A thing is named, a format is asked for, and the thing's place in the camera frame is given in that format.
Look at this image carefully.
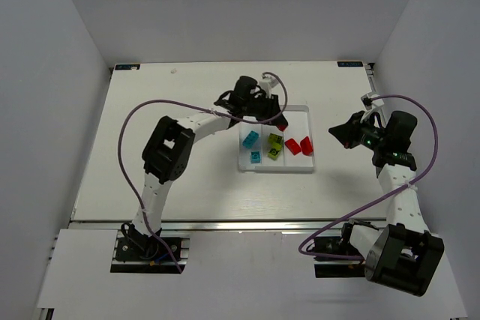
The green lego brick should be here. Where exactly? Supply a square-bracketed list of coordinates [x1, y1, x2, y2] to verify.
[268, 133, 284, 145]
[267, 143, 282, 160]

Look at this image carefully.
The large red lego brick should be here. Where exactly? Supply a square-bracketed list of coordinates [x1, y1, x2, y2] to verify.
[284, 138, 302, 155]
[300, 136, 314, 156]

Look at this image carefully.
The blue long lego brick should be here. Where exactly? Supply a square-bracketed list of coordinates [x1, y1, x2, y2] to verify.
[241, 130, 260, 149]

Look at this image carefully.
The small blue lego brick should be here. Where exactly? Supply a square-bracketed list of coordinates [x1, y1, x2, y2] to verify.
[250, 151, 262, 164]

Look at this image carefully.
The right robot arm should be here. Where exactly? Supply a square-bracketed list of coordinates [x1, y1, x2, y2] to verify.
[328, 111, 445, 297]

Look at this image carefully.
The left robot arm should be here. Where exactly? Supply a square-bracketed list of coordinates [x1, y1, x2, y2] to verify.
[121, 72, 288, 240]

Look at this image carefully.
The white divided tray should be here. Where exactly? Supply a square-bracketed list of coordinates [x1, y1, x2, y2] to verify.
[238, 104, 315, 173]

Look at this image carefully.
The right blue corner label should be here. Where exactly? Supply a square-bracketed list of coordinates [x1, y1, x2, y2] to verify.
[337, 61, 364, 67]

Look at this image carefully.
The blue corner label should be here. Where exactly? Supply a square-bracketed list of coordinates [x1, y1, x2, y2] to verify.
[337, 61, 364, 67]
[114, 64, 140, 71]

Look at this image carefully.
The left blue corner label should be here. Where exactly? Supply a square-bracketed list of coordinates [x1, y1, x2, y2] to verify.
[114, 64, 140, 71]

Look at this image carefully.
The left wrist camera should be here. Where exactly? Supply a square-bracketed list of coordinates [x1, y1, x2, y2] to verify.
[258, 72, 279, 96]

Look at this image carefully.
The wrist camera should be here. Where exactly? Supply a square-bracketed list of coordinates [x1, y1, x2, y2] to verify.
[361, 91, 385, 123]
[258, 72, 279, 96]

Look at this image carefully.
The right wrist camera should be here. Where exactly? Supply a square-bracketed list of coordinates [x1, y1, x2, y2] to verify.
[361, 91, 385, 123]

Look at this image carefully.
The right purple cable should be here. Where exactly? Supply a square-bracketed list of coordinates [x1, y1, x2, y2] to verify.
[298, 94, 440, 259]

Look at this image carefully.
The right side rail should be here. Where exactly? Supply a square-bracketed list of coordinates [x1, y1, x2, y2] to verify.
[365, 61, 387, 118]

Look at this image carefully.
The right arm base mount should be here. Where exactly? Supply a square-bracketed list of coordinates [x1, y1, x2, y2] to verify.
[305, 220, 382, 279]

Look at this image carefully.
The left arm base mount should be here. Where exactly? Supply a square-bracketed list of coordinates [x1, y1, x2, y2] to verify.
[110, 223, 188, 274]

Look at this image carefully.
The aluminium front rail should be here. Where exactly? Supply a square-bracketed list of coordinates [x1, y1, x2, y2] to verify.
[70, 219, 391, 232]

